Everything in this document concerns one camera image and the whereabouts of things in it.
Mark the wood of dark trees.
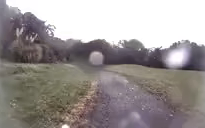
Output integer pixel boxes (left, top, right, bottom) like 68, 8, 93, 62
0, 0, 205, 72

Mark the grey gravel path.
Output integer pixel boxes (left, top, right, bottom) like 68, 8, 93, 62
84, 68, 188, 128

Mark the grass field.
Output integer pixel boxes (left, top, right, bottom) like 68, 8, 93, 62
103, 63, 205, 128
0, 60, 103, 128

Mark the pale tall grass bush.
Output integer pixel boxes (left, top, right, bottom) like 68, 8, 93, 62
9, 27, 44, 64

